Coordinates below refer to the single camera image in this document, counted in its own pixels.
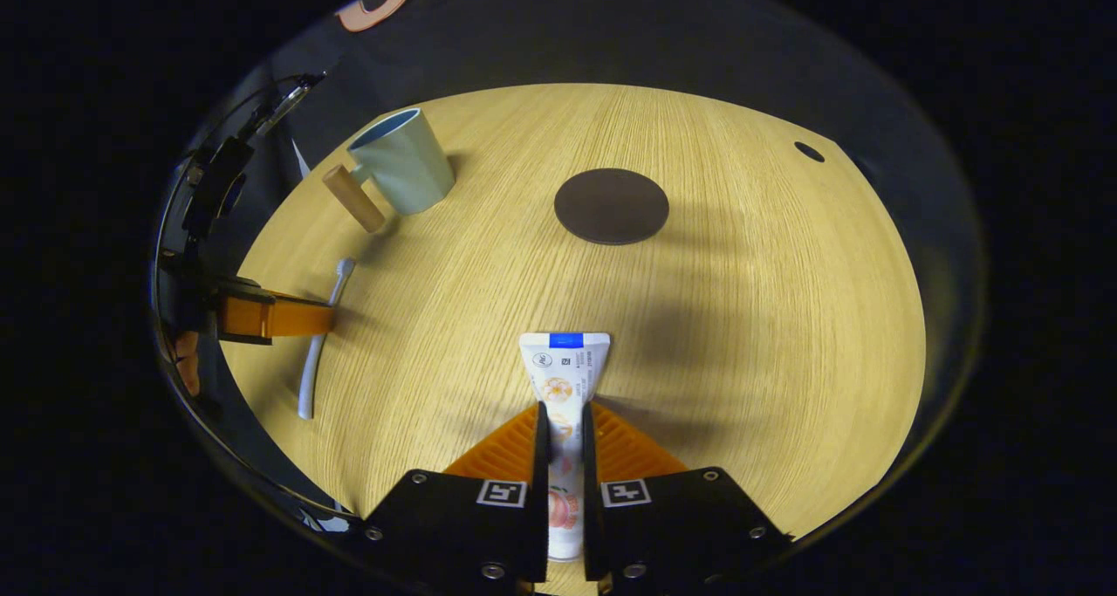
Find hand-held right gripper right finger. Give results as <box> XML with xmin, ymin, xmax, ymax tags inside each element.
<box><xmin>580</xmin><ymin>401</ymin><xmax>795</xmax><ymax>596</ymax></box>

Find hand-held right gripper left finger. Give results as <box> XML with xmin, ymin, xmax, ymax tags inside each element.
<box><xmin>360</xmin><ymin>401</ymin><xmax>551</xmax><ymax>596</ymax></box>

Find white toothbrush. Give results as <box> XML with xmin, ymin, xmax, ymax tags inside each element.
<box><xmin>297</xmin><ymin>257</ymin><xmax>357</xmax><ymax>421</ymax></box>

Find white toothpaste tube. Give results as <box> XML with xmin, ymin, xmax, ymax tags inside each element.
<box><xmin>518</xmin><ymin>332</ymin><xmax>612</xmax><ymax>564</ymax></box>

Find dark round coaster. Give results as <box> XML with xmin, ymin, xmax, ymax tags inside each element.
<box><xmin>554</xmin><ymin>168</ymin><xmax>670</xmax><ymax>246</ymax></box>

